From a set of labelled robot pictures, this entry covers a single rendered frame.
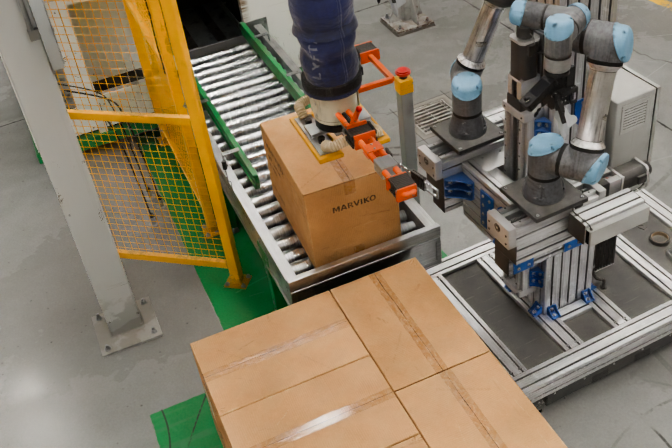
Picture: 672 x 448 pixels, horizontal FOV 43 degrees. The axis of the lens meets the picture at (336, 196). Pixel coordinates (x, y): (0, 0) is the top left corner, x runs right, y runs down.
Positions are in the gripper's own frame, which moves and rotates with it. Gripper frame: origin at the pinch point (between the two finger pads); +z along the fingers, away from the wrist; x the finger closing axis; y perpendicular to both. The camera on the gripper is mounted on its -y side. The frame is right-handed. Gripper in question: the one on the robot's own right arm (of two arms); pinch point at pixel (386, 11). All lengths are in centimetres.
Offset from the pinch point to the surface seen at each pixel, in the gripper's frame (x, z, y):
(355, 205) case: -17, 70, -30
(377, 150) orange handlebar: -49, 24, -32
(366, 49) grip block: 14.5, 21.7, -3.3
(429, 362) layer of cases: -84, 98, -36
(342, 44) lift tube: -22.2, -4.8, -29.2
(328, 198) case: -16, 63, -41
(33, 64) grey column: 51, 2, -128
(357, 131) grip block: -36, 22, -33
